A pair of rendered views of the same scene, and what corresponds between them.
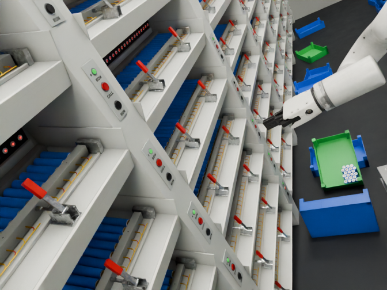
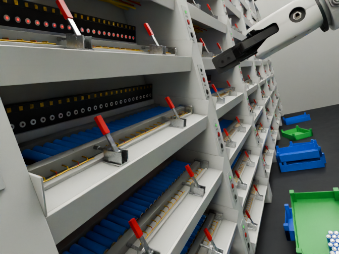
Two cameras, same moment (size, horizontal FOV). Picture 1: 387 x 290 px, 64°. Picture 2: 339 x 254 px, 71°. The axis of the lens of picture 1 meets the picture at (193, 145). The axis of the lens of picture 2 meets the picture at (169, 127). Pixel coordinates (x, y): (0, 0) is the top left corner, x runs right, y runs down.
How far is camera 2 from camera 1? 0.67 m
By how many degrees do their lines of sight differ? 21
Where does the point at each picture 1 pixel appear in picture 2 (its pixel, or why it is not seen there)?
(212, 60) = (178, 32)
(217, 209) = (86, 177)
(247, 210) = (169, 228)
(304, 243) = not seen: outside the picture
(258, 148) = (216, 162)
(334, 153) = (317, 214)
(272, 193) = (225, 232)
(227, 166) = (152, 140)
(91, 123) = not seen: outside the picture
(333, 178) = (313, 246)
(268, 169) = (226, 197)
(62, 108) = not seen: outside the picture
